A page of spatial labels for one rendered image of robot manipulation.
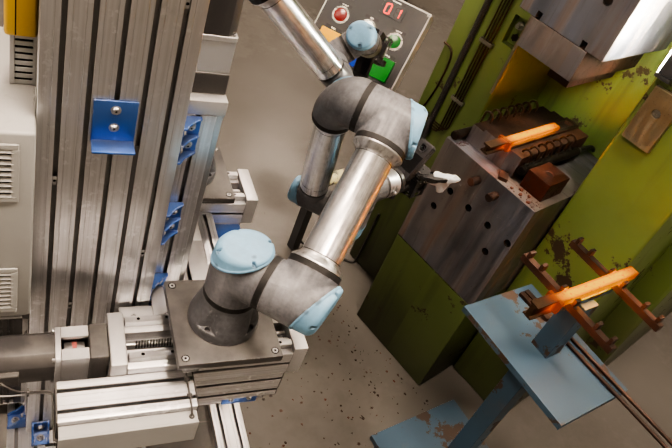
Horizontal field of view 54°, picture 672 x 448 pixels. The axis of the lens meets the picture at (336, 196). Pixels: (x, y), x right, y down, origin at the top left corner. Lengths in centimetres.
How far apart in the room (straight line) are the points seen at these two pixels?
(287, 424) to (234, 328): 99
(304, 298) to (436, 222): 107
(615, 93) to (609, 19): 58
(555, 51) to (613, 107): 53
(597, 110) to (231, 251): 157
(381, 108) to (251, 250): 39
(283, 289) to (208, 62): 45
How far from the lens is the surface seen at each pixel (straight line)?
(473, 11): 231
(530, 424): 277
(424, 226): 231
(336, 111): 139
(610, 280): 186
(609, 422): 302
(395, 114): 136
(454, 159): 216
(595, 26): 193
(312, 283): 127
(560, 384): 192
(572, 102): 253
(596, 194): 215
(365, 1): 224
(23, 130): 118
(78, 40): 113
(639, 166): 208
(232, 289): 131
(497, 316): 196
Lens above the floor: 194
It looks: 37 degrees down
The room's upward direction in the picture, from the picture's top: 22 degrees clockwise
